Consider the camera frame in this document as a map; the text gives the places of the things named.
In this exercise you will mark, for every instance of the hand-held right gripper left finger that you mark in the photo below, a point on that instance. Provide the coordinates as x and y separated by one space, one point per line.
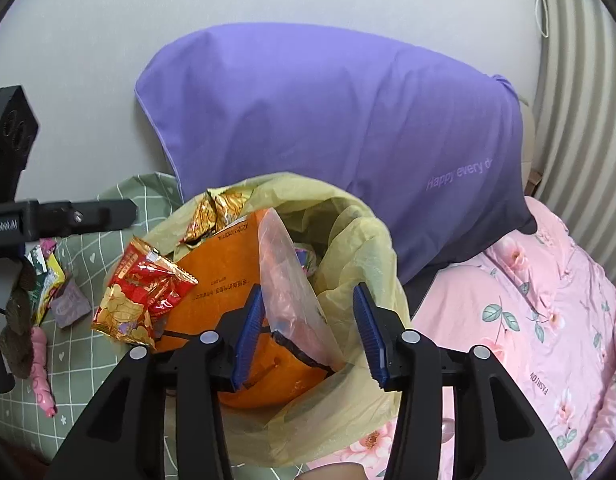
248 330

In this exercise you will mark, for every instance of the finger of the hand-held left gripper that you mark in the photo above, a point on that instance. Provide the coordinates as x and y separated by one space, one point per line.
88 217

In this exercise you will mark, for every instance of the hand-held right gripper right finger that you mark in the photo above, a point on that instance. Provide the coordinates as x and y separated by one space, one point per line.
368 330

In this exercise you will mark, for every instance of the orange plastic mailer bag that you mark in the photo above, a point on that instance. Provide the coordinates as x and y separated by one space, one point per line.
223 280

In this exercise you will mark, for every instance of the yellow plastic bag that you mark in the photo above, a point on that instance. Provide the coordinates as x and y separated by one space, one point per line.
358 260

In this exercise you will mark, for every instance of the yellow snack wrapper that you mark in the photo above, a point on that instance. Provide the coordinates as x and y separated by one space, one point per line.
50 285

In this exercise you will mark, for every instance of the red gold snack wrapper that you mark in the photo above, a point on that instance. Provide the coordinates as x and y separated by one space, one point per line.
143 290

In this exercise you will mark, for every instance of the colourful foil wrapper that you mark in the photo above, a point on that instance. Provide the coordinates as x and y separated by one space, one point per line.
306 260

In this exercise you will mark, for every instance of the pink wrapper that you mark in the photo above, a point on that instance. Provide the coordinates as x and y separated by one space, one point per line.
48 246

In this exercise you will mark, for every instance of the pink floral blanket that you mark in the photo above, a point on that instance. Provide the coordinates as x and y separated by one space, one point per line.
528 310

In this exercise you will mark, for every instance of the pink small bottle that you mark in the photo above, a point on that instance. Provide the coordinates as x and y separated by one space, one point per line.
42 375

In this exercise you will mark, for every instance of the purple pillow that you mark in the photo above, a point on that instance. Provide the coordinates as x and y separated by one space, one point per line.
313 125

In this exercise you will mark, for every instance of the striped curtain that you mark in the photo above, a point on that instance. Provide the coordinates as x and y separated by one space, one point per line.
578 135

